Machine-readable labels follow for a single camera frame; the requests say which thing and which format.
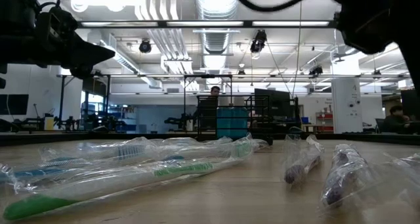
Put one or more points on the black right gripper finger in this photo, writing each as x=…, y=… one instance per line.
x=412, y=63

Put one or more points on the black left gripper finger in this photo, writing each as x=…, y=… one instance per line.
x=81, y=72
x=87, y=51

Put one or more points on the green toothbrush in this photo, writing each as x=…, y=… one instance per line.
x=36, y=206
x=242, y=149

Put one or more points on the purple toothbrush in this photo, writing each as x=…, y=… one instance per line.
x=333, y=194
x=292, y=174

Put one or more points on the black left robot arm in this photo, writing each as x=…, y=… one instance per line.
x=14, y=17

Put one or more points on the black background robot arm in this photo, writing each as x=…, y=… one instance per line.
x=69, y=123
x=105, y=122
x=31, y=121
x=178, y=120

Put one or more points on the yellow and white container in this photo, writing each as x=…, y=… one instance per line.
x=49, y=123

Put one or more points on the person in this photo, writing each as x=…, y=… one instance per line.
x=215, y=91
x=395, y=122

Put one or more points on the white square pillar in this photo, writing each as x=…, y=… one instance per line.
x=346, y=115

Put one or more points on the blue toothbrush in clear wrapper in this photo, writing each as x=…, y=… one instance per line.
x=131, y=150

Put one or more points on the red shelf unit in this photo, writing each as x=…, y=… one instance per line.
x=325, y=117

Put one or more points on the blue storage box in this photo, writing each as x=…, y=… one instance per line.
x=305, y=120

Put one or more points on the black desk monitor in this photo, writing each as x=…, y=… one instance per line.
x=280, y=105

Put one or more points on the black background workstation frame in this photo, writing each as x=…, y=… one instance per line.
x=61, y=99

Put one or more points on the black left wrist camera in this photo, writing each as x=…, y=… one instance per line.
x=57, y=22

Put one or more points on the black wall screen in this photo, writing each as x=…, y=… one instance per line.
x=14, y=104

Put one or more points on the black ceiling camera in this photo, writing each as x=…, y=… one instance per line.
x=145, y=47
x=259, y=40
x=316, y=70

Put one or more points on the black aluminium table frame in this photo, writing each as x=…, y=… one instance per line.
x=65, y=137

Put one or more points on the black overhead frame beam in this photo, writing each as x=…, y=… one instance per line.
x=247, y=23

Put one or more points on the silver round ventilation duct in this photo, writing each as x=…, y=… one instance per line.
x=216, y=7

